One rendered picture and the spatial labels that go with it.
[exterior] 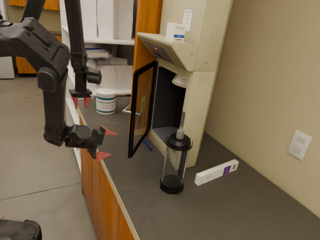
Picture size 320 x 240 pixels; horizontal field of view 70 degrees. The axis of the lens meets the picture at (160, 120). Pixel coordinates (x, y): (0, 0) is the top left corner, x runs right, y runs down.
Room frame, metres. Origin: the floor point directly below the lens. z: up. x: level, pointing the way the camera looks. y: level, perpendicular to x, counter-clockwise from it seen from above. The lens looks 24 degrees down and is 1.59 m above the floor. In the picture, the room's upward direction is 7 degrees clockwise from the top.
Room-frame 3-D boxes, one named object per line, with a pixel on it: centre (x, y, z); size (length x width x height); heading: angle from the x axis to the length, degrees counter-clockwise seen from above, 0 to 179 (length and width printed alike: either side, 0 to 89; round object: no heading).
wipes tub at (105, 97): (1.46, 0.39, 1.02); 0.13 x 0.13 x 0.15
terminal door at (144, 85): (0.99, 0.09, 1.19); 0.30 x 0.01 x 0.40; 169
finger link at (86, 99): (1.12, 0.42, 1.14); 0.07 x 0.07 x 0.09; 38
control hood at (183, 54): (0.99, 0.03, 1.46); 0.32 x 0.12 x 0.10; 30
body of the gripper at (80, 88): (1.11, 0.43, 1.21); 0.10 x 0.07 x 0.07; 128
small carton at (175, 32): (0.92, -0.02, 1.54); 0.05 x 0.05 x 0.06; 35
